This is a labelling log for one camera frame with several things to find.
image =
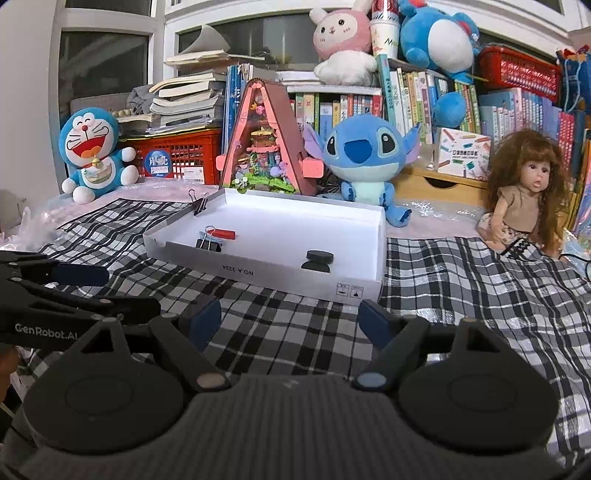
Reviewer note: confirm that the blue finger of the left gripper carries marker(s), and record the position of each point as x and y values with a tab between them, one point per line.
80	275

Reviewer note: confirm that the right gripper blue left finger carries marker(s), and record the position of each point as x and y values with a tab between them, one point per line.
200	321

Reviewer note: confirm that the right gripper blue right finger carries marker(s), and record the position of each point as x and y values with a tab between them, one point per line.
376	323

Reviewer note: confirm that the black round caps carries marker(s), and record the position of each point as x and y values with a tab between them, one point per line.
318	260

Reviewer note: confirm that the blue binder clip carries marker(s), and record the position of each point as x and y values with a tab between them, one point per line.
202	235

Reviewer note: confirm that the red plastic piece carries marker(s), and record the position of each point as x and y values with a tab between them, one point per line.
219	233

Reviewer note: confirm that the black binder clip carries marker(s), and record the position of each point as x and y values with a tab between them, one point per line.
208	245

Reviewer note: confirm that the black white plaid cloth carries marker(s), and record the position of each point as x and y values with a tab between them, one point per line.
540	305

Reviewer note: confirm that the white shallow cardboard box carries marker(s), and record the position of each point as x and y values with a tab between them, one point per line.
273	235

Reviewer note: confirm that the binder clip on box edge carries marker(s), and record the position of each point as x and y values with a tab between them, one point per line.
198	204

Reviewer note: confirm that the Doraemon plush toy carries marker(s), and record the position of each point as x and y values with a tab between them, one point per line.
87	144

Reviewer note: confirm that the wooden drawer box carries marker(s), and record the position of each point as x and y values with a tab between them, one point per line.
415	183

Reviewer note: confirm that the red plastic crate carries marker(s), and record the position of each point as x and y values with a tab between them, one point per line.
189	155

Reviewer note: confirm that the Stitch plush toy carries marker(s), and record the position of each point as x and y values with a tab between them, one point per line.
366	152

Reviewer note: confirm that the pink triangular house model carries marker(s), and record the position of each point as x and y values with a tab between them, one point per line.
266	150

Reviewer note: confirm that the white pencil box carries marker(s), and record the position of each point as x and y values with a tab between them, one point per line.
463	154

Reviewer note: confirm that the long-haired doll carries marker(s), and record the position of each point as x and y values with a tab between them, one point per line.
526	193

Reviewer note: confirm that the stack of books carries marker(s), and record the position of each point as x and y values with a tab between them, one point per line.
211	71

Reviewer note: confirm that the row of upright books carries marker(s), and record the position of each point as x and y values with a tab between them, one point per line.
496	114

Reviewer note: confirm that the red basket on shelf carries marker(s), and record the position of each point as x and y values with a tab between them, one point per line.
504	67

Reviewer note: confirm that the pink bunny plush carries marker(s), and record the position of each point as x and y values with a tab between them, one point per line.
342	40

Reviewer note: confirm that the blue white plush toy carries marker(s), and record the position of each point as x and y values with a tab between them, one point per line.
432	39

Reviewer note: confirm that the paper cup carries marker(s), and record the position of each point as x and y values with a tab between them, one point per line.
385	28

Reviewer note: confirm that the blue gift bag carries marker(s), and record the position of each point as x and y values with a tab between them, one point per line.
575	67

